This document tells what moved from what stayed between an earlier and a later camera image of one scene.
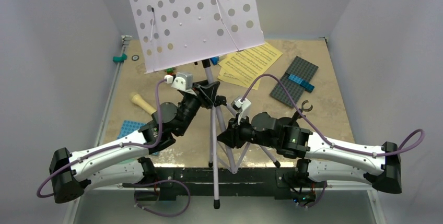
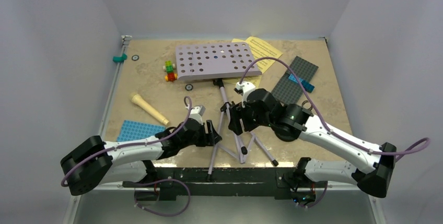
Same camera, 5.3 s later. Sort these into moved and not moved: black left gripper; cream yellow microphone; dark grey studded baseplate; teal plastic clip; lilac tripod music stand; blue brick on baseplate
Moved: black left gripper; lilac tripod music stand
Not moved: teal plastic clip; cream yellow microphone; dark grey studded baseplate; blue brick on baseplate
